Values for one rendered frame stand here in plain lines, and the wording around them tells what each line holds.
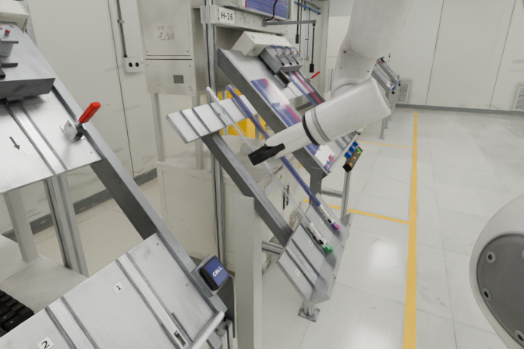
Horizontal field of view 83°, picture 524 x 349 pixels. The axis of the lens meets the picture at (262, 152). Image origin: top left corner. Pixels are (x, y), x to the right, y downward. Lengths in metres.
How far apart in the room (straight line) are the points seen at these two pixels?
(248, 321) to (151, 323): 0.48
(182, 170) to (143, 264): 1.08
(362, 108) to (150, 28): 1.22
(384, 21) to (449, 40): 7.26
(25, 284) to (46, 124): 0.50
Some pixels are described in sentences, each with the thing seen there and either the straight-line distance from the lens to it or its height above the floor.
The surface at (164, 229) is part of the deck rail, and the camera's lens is 0.62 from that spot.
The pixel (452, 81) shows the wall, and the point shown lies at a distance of 7.82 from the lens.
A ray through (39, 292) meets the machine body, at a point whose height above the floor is 0.62.
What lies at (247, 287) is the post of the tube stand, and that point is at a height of 0.56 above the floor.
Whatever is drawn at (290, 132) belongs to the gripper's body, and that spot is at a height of 1.03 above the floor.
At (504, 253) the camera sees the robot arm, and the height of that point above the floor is 1.08.
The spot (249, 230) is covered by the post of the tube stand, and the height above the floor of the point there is 0.75.
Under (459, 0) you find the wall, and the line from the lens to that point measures 7.86.
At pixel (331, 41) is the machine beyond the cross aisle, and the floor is 1.38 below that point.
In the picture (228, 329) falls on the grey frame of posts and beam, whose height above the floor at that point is 0.63.
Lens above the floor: 1.19
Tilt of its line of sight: 18 degrees down
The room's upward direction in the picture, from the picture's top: straight up
